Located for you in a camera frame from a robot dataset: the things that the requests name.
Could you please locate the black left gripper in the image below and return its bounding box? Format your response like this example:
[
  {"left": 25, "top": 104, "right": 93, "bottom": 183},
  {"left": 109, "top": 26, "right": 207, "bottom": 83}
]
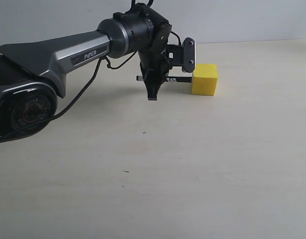
[{"left": 139, "top": 48, "right": 169, "bottom": 101}]

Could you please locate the black and white marker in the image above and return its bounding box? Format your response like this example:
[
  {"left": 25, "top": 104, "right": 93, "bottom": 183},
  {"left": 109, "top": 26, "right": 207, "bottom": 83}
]
[{"left": 136, "top": 76, "right": 193, "bottom": 84}]

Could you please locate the yellow foam cube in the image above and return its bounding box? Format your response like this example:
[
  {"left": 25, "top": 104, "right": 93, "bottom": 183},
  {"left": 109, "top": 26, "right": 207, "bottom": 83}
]
[{"left": 191, "top": 64, "right": 219, "bottom": 96}]

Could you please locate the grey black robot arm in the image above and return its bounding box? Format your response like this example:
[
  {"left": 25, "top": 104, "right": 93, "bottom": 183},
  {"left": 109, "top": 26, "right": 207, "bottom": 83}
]
[{"left": 0, "top": 5, "right": 172, "bottom": 143}]

